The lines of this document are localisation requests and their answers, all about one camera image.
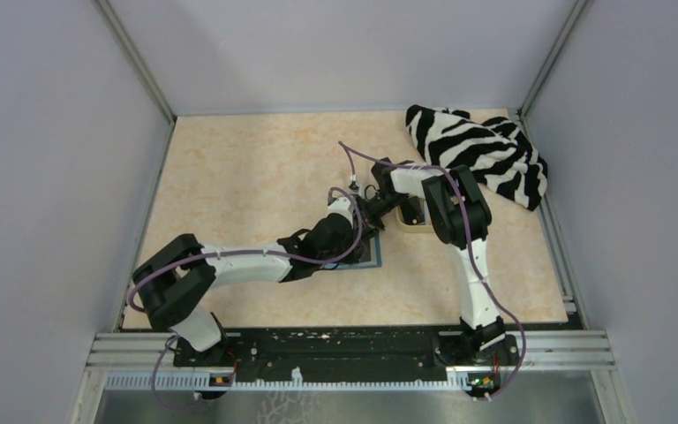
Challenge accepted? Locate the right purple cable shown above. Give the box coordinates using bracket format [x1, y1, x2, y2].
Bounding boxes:
[338, 140, 527, 402]

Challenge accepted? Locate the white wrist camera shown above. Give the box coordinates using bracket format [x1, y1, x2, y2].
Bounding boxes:
[328, 196, 354, 223]
[348, 173, 364, 197]

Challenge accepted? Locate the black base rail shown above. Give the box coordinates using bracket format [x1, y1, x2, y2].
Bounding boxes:
[173, 325, 519, 383]

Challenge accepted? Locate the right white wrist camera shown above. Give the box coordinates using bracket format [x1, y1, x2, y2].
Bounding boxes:
[348, 173, 364, 197]

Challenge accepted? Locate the purple cable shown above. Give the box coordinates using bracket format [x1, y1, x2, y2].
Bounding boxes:
[127, 186, 365, 411]
[338, 140, 527, 402]

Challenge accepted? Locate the blue leather card holder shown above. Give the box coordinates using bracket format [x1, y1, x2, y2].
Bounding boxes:
[323, 233, 382, 270]

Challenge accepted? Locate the white slotted cable duct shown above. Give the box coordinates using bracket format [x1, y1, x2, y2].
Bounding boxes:
[105, 371, 471, 392]

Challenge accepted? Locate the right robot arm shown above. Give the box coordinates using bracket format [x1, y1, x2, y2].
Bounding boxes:
[366, 158, 505, 364]

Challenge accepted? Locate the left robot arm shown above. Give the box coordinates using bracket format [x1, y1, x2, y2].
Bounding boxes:
[126, 193, 363, 366]

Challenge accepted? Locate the zebra striped cloth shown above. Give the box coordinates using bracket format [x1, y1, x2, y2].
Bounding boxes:
[405, 104, 548, 211]

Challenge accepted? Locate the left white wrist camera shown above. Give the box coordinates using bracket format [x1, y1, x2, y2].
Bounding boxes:
[328, 196, 354, 223]

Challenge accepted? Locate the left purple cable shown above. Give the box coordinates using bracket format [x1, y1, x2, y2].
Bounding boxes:
[127, 186, 365, 411]

